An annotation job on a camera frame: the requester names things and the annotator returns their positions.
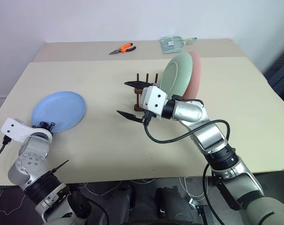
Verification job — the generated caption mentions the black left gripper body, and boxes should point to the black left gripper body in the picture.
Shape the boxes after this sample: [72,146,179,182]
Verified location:
[31,124,51,133]

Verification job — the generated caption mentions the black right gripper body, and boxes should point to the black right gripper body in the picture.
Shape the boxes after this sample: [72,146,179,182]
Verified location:
[141,109,157,125]

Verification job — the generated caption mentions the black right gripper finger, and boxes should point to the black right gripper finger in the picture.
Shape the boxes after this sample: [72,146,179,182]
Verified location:
[124,81,150,90]
[116,110,143,124]

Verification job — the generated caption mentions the dark wooden dish rack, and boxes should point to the dark wooden dish rack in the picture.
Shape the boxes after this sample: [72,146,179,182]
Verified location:
[133,73,159,111]

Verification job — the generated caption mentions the blue plate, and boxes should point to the blue plate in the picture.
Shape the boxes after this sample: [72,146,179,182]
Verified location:
[30,90,87,134]

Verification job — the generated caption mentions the green plate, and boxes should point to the green plate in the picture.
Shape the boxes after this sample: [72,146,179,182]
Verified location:
[159,52,194,97]

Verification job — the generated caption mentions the clear plastic bag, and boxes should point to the clear plastic bag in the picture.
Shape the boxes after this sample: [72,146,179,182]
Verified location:
[159,36,186,54]

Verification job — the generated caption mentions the pink plate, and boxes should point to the pink plate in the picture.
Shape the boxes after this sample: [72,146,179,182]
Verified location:
[182,51,202,99]

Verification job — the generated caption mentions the dark rounded shape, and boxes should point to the dark rounded shape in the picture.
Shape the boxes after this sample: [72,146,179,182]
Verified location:
[106,184,135,225]
[155,186,194,221]

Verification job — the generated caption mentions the black textured object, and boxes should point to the black textured object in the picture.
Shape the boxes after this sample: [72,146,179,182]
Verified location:
[265,45,284,97]

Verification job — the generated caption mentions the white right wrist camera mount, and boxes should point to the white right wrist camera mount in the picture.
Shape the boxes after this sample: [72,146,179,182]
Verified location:
[141,85,168,121]

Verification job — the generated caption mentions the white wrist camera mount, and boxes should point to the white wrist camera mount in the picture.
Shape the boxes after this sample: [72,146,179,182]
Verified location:
[0,118,53,143]
[141,85,168,121]

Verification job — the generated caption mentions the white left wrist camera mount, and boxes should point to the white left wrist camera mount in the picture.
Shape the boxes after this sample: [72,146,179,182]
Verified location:
[0,118,53,143]

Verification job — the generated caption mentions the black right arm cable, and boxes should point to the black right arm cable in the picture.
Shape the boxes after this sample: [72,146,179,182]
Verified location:
[143,118,232,225]

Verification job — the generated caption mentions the orange handled pliers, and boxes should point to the orange handled pliers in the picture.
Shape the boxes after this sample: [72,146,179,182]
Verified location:
[108,42,137,55]

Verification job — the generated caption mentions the black cable tie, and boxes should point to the black cable tie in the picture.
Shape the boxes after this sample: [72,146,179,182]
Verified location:
[51,159,70,174]

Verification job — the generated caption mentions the white floor cable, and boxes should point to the white floor cable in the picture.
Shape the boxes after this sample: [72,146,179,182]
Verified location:
[77,178,156,196]
[179,176,207,201]

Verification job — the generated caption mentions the thin black cable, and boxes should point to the thin black cable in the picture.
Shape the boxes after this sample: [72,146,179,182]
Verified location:
[84,198,110,225]

